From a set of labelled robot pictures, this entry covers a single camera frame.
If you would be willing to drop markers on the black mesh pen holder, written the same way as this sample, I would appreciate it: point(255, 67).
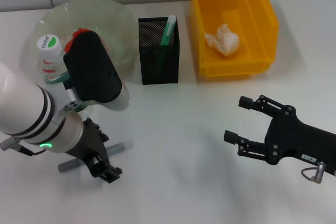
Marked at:
point(158, 64)

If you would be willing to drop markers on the yellow plastic bin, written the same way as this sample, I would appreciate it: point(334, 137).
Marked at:
point(257, 37)

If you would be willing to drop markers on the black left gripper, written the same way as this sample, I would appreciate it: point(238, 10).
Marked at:
point(92, 140)

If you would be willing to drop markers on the clear bottle with green label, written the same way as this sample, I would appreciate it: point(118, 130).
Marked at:
point(48, 44)

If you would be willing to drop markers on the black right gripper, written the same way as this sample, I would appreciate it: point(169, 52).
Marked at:
point(296, 140)

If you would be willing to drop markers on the white paper ball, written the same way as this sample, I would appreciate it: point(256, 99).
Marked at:
point(223, 40)

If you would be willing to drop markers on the red-orange toy orange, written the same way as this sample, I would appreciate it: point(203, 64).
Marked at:
point(77, 33)

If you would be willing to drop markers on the translucent wavy fruit plate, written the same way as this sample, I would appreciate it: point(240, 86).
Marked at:
point(115, 19)

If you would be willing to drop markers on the green pen with white tip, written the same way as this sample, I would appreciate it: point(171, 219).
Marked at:
point(168, 32)

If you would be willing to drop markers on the grey marker pen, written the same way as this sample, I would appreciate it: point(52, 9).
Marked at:
point(68, 166)

